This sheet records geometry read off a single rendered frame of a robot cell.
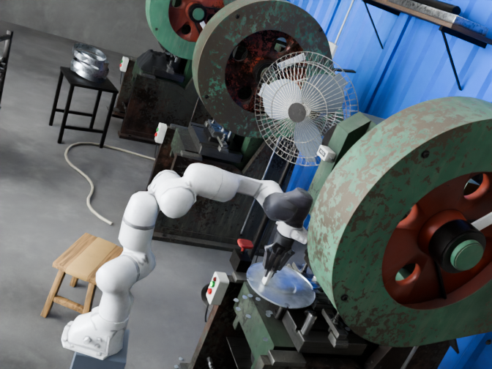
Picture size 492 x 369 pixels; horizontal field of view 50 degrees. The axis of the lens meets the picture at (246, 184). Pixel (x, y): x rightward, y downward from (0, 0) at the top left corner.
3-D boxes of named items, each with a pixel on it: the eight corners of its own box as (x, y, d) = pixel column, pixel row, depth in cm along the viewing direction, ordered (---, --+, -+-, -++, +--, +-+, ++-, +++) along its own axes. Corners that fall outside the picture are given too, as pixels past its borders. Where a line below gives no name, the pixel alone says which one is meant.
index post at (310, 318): (302, 334, 199) (312, 315, 195) (299, 329, 202) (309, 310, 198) (308, 334, 200) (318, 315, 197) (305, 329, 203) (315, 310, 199)
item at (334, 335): (334, 348, 198) (345, 326, 195) (315, 317, 212) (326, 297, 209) (346, 348, 201) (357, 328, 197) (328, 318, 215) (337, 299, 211)
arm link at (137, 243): (116, 218, 174) (149, 206, 190) (101, 280, 183) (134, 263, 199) (142, 233, 170) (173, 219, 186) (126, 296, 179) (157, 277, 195)
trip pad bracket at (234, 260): (226, 293, 239) (241, 258, 231) (221, 280, 247) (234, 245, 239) (238, 294, 241) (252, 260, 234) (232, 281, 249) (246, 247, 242)
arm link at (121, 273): (76, 318, 181) (93, 261, 172) (112, 298, 197) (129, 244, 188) (100, 336, 178) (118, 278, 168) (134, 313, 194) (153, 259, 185)
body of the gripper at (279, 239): (292, 229, 203) (283, 249, 206) (273, 226, 199) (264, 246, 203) (300, 240, 197) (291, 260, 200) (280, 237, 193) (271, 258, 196)
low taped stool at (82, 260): (72, 282, 290) (86, 231, 278) (111, 299, 289) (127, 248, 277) (38, 317, 258) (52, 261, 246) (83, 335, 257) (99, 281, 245)
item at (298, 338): (298, 353, 198) (304, 340, 196) (260, 279, 235) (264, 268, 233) (362, 356, 210) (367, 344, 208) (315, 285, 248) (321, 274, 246)
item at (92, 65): (57, 143, 439) (77, 53, 410) (46, 121, 472) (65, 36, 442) (103, 148, 462) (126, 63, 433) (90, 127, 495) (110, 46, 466)
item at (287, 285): (241, 258, 219) (242, 256, 219) (304, 270, 226) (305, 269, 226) (251, 302, 194) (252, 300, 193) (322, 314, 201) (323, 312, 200)
